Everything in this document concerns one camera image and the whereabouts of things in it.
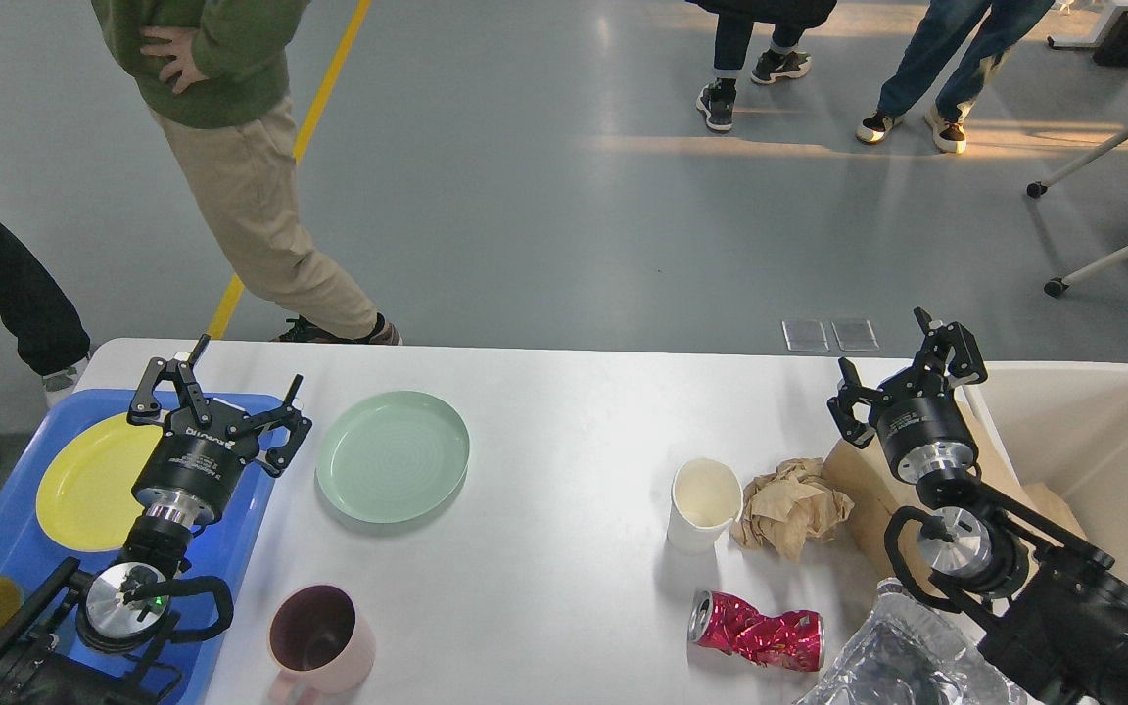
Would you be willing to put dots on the pink mug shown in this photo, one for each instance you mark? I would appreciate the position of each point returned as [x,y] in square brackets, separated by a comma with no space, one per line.
[322,644]

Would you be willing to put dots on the white paper cup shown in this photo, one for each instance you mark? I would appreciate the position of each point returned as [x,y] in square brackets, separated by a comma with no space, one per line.
[706,497]

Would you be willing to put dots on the person in green sweater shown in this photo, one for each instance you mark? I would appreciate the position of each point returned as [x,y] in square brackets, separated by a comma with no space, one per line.
[214,75]

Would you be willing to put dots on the mint green plate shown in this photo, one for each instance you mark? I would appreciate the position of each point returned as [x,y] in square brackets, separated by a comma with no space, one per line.
[393,457]

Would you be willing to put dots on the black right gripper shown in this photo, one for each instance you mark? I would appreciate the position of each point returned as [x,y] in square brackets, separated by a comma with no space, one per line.
[920,427]

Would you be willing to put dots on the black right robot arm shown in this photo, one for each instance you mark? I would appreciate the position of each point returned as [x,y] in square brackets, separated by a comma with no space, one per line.
[1054,617]

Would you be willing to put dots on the crushed red can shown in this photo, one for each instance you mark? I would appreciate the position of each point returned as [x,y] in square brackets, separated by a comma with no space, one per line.
[792,640]

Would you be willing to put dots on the blue plastic tray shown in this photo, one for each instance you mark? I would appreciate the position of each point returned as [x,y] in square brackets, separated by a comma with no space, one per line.
[28,556]

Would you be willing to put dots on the aluminium foil tray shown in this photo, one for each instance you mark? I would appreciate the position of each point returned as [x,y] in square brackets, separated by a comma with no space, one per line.
[905,653]

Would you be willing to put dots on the brown paper bag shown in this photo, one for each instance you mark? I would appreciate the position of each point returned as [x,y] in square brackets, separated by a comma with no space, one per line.
[864,476]

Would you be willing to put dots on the person in blue jeans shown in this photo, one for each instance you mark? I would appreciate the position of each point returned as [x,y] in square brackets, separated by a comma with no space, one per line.
[993,28]

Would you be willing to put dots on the beige plastic bin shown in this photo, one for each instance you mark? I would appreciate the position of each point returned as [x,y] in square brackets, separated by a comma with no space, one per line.
[1065,424]

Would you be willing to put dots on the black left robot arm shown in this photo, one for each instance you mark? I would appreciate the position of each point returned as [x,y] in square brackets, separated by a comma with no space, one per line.
[137,618]

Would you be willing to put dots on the crumpled brown paper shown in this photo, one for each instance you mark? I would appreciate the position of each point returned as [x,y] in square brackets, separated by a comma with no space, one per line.
[790,506]

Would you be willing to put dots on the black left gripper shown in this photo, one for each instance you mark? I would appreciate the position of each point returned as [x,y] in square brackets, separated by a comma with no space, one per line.
[190,457]

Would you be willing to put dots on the yellow plate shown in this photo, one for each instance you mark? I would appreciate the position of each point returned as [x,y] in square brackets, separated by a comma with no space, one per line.
[84,485]

